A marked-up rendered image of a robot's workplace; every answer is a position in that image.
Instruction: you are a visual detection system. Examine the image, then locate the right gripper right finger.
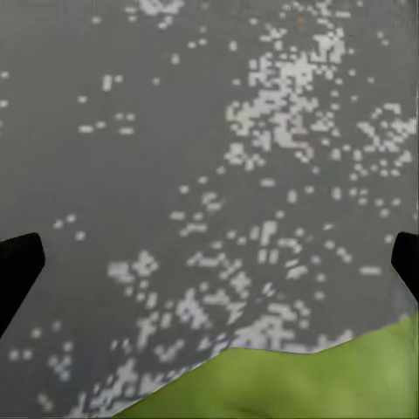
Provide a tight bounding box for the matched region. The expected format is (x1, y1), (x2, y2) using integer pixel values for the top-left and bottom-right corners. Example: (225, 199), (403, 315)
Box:
(391, 231), (419, 303)

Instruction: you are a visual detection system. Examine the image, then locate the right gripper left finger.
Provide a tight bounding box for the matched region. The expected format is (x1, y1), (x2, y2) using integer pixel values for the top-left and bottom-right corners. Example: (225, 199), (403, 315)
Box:
(0, 232), (45, 337)

